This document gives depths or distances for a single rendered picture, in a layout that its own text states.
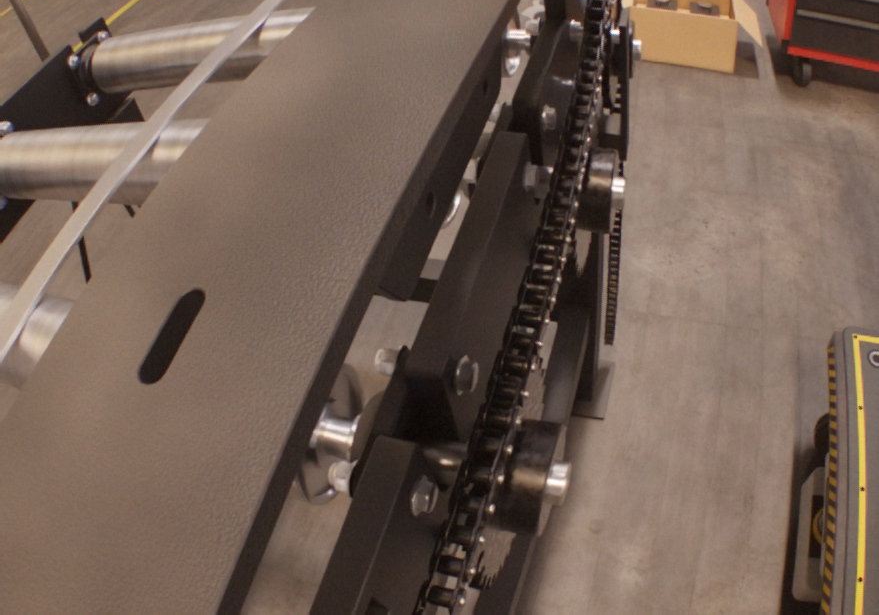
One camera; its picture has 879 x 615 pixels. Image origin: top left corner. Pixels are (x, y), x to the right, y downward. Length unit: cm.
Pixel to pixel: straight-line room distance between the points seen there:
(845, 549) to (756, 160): 139
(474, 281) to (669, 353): 114
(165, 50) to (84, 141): 27
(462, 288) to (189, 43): 76
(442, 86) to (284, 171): 6
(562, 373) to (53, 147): 90
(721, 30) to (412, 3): 226
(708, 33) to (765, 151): 55
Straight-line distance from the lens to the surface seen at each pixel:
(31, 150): 104
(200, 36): 109
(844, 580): 108
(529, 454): 42
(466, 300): 44
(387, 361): 46
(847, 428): 119
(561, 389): 110
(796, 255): 187
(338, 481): 42
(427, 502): 40
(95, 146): 91
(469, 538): 36
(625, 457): 142
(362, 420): 45
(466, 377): 44
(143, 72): 118
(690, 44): 254
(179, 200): 21
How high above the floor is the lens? 128
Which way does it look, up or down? 50 degrees down
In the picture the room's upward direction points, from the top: 13 degrees counter-clockwise
